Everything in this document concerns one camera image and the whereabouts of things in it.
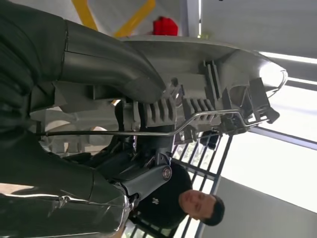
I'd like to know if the steel workbench table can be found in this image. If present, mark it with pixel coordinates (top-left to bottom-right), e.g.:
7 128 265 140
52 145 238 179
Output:
10 0 184 37

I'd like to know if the person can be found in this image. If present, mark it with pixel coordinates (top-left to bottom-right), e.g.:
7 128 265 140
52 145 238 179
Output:
132 162 226 231

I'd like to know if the red cloth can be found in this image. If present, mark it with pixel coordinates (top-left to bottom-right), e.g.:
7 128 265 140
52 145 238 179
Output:
152 16 179 36

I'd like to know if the ceiling light strip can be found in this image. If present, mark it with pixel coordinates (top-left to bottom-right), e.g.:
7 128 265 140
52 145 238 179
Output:
287 77 317 87
260 51 317 64

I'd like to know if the black window frame grid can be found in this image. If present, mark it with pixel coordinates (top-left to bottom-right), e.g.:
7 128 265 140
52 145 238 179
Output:
128 133 234 238

